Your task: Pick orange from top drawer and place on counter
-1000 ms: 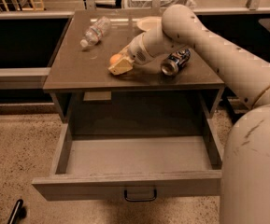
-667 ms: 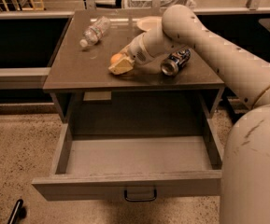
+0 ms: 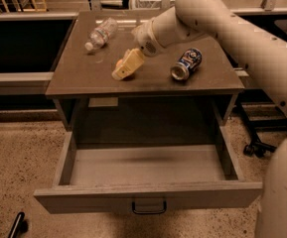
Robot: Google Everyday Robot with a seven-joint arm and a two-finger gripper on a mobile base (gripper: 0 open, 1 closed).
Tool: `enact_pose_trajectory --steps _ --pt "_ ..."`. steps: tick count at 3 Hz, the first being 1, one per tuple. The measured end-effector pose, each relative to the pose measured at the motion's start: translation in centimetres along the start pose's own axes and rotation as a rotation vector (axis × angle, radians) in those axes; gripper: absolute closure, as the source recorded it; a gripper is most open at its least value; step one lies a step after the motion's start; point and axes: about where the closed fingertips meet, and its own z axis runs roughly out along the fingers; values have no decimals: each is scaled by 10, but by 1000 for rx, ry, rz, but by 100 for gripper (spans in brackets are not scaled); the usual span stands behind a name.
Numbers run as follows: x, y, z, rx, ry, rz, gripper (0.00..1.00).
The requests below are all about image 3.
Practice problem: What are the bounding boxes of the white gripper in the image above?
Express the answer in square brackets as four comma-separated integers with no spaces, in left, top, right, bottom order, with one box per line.
[112,19,164,80]

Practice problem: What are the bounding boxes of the clear plastic water bottle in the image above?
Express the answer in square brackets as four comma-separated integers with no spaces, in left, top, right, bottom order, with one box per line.
[84,18,118,52]

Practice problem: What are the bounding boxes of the orange fruit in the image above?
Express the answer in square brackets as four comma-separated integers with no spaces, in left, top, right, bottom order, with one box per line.
[116,59,123,67]

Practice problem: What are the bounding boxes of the grey cabinet counter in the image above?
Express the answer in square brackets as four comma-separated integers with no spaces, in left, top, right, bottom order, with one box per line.
[46,10,244,127]

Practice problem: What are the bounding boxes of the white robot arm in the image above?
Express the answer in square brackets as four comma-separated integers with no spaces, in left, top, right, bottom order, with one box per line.
[112,0,287,238]

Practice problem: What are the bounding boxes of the black drawer handle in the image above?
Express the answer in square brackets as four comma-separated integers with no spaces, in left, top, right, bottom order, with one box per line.
[131,200,168,215]

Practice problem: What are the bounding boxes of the blue soda can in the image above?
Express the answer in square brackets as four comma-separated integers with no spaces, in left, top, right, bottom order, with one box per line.
[170,48,203,80]

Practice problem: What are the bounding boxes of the open grey drawer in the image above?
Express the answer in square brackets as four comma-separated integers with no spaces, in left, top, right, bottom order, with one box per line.
[34,129,262,213]

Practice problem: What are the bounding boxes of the black office chair base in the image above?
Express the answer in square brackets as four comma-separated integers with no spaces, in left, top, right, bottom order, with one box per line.
[235,100,287,158]

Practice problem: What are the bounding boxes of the wire mesh basket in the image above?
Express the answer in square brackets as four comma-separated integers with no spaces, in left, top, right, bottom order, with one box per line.
[129,0,175,10]

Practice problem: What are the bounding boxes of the black stand leg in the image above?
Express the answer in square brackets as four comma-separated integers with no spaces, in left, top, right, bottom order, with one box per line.
[8,211,29,238]

